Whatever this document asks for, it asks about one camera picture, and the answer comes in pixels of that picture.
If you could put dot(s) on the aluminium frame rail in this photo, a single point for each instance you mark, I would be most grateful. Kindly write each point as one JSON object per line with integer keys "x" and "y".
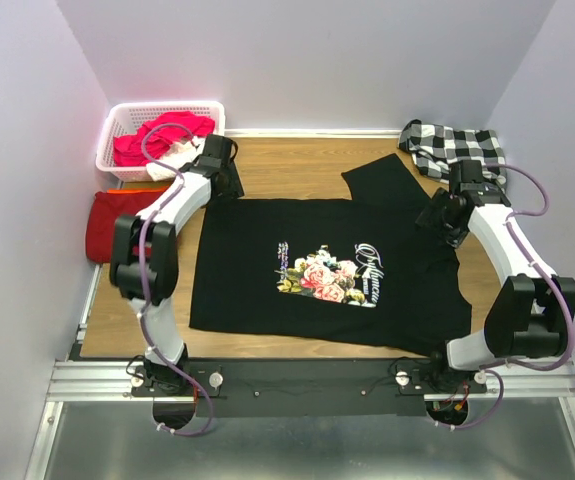
{"x": 522, "y": 427}

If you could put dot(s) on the white garment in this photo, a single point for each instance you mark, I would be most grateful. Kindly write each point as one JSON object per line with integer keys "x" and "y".
{"x": 179, "y": 154}

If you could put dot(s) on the pink red garment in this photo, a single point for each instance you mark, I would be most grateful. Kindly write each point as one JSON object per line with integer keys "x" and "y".
{"x": 162, "y": 134}

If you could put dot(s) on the black floral print t-shirt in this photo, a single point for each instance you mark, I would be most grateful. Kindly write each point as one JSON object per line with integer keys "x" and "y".
{"x": 356, "y": 270}

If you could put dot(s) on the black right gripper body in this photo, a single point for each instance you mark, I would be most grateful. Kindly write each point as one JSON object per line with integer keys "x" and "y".
{"x": 434, "y": 215}

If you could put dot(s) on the white plastic laundry basket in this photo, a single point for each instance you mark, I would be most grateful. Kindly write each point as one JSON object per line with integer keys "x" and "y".
{"x": 126, "y": 118}

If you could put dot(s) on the white wall trim strip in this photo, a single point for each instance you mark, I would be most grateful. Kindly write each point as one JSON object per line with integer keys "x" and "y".
{"x": 312, "y": 133}

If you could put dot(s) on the folded dark red t-shirt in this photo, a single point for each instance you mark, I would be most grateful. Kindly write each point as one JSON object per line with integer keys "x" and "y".
{"x": 105, "y": 210}

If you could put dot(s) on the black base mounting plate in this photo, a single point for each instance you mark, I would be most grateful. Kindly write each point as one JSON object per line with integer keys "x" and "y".
{"x": 222, "y": 388}

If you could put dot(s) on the black white checkered shirt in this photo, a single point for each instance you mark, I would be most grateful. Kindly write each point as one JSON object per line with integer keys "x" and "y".
{"x": 434, "y": 148}

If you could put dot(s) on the folded orange garment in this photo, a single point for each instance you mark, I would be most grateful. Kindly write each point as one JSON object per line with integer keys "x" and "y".
{"x": 135, "y": 191}

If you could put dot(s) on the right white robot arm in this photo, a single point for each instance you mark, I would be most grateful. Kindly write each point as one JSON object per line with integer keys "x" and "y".
{"x": 530, "y": 323}

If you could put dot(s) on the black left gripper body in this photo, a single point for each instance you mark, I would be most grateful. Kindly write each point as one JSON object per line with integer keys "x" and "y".
{"x": 228, "y": 181}

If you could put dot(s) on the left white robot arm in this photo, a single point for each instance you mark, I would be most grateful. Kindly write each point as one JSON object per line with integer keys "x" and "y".
{"x": 144, "y": 264}

